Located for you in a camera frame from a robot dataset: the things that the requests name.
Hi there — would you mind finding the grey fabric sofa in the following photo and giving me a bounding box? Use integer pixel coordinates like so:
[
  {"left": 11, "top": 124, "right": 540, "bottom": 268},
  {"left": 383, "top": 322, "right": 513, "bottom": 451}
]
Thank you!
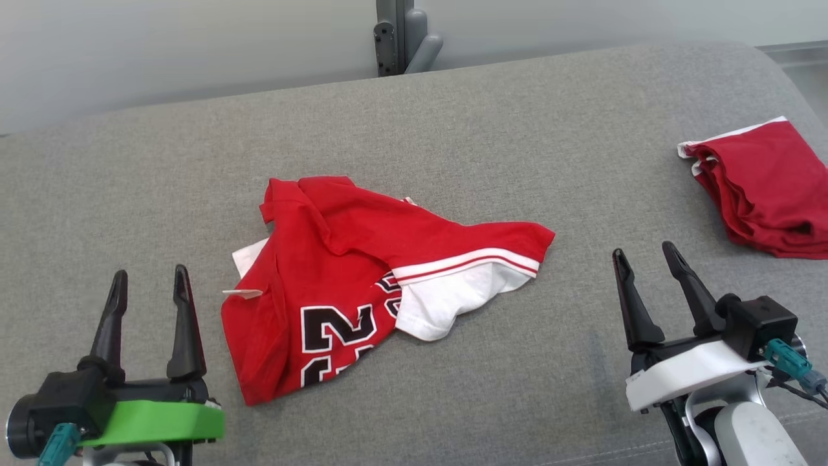
[{"left": 0, "top": 41, "right": 828, "bottom": 466}]

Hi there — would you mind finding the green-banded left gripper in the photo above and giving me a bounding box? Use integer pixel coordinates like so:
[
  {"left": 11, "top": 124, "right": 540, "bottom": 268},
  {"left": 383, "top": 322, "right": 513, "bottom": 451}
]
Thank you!
[{"left": 76, "top": 263, "right": 226, "bottom": 449}]

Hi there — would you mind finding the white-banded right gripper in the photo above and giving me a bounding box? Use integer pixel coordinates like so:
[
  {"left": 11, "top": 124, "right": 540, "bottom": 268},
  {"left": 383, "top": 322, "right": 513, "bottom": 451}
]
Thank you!
[{"left": 612, "top": 241, "right": 772, "bottom": 414}]

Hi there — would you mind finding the red jersey with white sleeves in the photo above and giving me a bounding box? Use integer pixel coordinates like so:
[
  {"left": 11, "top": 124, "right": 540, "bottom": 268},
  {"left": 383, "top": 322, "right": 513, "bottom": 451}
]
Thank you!
[{"left": 221, "top": 175, "right": 556, "bottom": 408}]

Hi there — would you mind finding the grey metal stand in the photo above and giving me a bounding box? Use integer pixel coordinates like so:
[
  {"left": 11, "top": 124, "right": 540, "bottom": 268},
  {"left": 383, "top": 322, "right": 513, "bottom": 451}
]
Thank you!
[{"left": 373, "top": 0, "right": 445, "bottom": 78}]

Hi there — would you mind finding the left black cable teal plug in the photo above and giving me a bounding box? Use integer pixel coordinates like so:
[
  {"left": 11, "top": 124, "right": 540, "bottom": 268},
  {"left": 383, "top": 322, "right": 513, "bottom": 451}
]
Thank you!
[{"left": 36, "top": 423, "right": 83, "bottom": 466}]

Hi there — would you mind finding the red garment with white trim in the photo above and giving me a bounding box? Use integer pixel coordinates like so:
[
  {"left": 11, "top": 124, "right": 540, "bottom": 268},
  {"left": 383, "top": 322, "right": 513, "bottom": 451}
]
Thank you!
[{"left": 677, "top": 116, "right": 828, "bottom": 260}]

